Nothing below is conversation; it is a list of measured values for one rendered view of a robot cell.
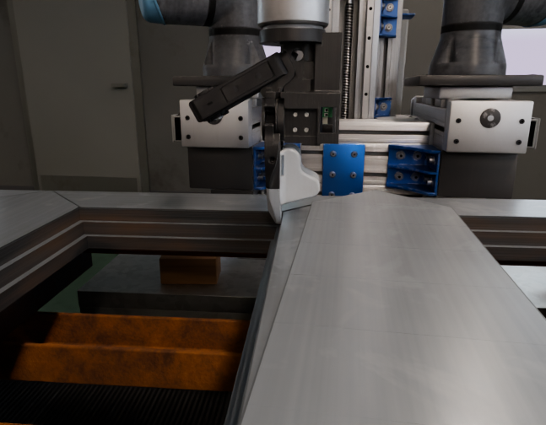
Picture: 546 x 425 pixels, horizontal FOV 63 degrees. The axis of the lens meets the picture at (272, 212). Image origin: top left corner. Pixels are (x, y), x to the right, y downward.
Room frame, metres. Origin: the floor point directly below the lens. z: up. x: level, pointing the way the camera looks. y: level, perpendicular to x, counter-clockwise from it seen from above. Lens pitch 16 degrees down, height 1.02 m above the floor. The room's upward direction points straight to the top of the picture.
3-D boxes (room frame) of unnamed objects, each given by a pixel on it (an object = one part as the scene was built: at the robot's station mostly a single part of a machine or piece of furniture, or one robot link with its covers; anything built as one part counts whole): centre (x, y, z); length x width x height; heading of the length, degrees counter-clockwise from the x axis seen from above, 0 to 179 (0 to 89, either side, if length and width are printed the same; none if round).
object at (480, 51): (0.98, -0.41, 1.09); 0.15 x 0.15 x 0.10
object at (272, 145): (0.49, 0.00, 0.95); 0.05 x 0.02 x 0.09; 175
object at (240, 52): (1.06, 0.08, 1.09); 0.15 x 0.15 x 0.10
